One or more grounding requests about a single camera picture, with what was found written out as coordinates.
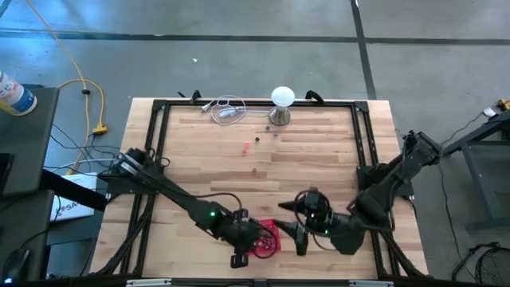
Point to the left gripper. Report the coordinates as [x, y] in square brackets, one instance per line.
[243, 235]

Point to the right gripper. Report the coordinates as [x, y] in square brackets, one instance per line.
[316, 215]

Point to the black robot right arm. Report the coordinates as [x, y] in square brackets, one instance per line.
[382, 191]

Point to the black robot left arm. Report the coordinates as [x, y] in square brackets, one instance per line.
[175, 195]

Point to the red plastic slotted basket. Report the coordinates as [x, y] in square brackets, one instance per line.
[265, 221]

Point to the white mushroom table lamp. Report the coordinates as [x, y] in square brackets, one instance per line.
[283, 96]

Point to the black table clamp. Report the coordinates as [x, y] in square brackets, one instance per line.
[315, 95]
[195, 95]

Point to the white cardboard box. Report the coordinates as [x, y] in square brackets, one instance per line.
[75, 199]

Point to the black side table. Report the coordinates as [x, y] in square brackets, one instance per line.
[478, 137]

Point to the black desk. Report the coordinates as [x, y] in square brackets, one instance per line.
[28, 139]
[24, 231]

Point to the black computer mouse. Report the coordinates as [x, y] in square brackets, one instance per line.
[15, 265]

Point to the yellow tool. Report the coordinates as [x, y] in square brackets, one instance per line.
[504, 104]

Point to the white blue wipes canister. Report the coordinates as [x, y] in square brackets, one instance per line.
[16, 97]

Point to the silver mounting bracket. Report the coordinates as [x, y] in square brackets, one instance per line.
[148, 282]
[370, 283]

